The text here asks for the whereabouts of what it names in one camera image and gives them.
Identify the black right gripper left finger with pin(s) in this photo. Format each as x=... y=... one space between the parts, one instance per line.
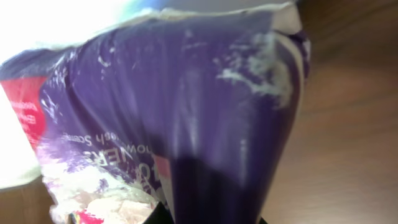
x=160 y=215

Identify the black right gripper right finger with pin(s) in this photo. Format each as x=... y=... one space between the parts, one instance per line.
x=262 y=221

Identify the purple red snack packet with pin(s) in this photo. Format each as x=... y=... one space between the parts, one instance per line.
x=191 y=109

